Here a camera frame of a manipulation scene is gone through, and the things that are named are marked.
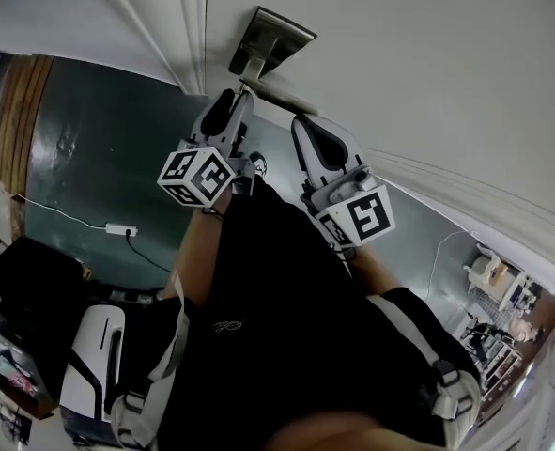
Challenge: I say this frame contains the black power cable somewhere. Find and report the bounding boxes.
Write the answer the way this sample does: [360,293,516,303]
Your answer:
[125,230,173,273]

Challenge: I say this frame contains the white harness shoulder strap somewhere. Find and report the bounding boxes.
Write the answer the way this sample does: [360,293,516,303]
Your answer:
[110,270,192,451]
[365,293,483,446]

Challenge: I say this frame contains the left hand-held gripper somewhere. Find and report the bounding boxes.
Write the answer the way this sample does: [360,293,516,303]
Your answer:
[157,89,255,208]

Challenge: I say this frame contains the person's right forearm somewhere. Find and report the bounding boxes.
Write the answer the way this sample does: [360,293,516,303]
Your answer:
[346,244,403,301]

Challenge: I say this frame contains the person's face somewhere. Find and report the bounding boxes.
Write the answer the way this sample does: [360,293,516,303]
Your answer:
[267,411,431,451]

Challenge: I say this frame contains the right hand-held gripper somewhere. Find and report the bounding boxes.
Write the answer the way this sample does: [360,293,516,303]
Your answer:
[290,115,396,248]

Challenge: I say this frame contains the person's black shirt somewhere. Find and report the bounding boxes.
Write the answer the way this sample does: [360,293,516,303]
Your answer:
[158,179,481,446]

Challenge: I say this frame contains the black white shoe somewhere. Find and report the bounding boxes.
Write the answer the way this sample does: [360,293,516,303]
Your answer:
[248,151,270,179]

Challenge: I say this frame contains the black bag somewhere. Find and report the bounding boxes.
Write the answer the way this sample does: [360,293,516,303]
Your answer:
[0,236,91,418]

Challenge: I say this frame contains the person's left forearm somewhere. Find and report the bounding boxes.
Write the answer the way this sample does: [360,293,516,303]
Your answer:
[162,190,234,310]

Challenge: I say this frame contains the white machine with black handle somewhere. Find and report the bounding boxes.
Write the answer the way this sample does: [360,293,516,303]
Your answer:
[59,303,127,423]

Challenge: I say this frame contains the white cabinet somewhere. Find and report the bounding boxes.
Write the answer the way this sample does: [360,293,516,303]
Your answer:
[497,270,542,313]

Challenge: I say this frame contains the white power strip cable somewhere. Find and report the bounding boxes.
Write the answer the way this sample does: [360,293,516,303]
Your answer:
[12,194,109,231]

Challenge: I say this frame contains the white ornate chair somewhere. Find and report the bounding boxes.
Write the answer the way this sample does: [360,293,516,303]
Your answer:
[463,242,509,296]

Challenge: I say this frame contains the metal door lock handle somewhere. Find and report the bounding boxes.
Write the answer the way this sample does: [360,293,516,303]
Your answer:
[228,6,323,117]

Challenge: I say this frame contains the white storage shelf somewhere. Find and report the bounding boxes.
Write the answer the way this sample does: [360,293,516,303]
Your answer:
[482,339,523,395]

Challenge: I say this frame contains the thin white wall cable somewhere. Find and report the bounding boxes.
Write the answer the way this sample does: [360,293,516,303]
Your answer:
[424,230,469,303]

